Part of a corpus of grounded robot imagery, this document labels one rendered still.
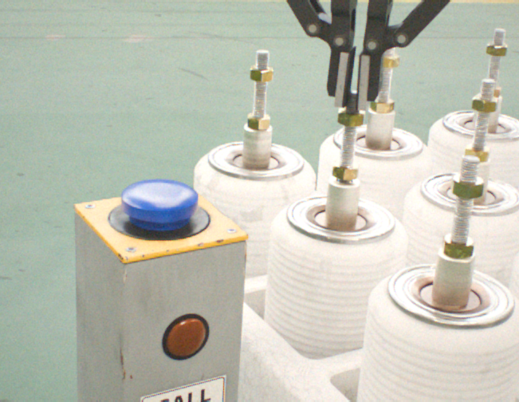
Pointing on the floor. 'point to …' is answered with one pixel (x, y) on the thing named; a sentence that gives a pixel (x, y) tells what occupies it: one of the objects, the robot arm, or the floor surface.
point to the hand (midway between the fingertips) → (355, 77)
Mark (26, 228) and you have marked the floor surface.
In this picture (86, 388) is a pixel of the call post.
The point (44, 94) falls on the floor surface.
